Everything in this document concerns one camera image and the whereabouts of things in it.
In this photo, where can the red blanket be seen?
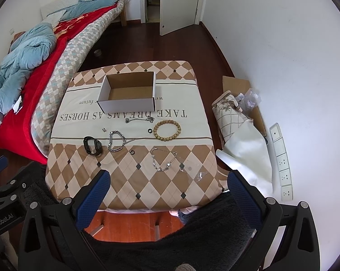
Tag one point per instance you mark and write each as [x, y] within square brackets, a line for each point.
[15, 130]

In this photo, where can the white paper card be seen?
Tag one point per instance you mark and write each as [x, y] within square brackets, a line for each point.
[18, 105]

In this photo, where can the blue-grey blanket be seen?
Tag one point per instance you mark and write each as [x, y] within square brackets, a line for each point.
[83, 7]

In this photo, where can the white cardboard box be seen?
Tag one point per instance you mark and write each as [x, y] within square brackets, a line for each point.
[128, 92]

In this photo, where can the light blue duvet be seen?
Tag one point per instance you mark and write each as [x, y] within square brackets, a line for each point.
[28, 52]

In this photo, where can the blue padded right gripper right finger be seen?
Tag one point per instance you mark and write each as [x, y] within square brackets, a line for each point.
[299, 246]

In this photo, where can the floral patterned cushion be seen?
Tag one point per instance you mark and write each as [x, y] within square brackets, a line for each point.
[228, 114]

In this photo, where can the white door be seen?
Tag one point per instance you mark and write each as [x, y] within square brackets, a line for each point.
[176, 14]

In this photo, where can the white power strip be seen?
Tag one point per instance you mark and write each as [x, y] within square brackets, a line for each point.
[281, 166]

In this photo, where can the black fuzzy clothing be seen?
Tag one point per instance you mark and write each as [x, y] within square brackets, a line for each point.
[212, 238]

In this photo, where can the crumpled clear plastic wrap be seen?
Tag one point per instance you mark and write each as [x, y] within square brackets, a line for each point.
[250, 100]

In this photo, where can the bed with checkered mattress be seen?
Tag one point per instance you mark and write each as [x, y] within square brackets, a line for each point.
[68, 64]

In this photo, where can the checkered beige tablecloth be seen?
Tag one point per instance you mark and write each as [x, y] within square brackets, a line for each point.
[144, 152]

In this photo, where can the flat brown cardboard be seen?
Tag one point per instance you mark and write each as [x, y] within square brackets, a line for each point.
[238, 87]

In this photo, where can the clear plastic bag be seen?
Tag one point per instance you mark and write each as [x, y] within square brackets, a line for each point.
[194, 172]

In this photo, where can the white pillow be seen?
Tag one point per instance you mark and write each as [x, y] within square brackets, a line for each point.
[54, 18]

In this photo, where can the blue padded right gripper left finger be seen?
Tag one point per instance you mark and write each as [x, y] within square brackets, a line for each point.
[53, 236]

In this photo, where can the white fabric sheet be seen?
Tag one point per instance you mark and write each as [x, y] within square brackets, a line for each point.
[246, 152]

